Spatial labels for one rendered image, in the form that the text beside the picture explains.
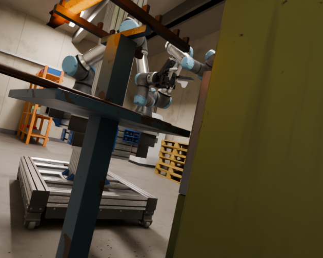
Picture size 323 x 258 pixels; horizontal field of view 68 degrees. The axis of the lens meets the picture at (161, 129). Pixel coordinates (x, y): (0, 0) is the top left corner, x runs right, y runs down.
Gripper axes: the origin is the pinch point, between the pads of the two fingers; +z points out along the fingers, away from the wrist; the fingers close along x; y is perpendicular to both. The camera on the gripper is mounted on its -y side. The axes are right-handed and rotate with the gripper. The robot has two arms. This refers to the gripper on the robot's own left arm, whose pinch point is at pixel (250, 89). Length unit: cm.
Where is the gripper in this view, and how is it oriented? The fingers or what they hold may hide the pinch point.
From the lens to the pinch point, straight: 154.7
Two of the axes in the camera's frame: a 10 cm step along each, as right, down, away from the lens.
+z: 7.1, 6.5, -2.8
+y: 6.5, -7.5, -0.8
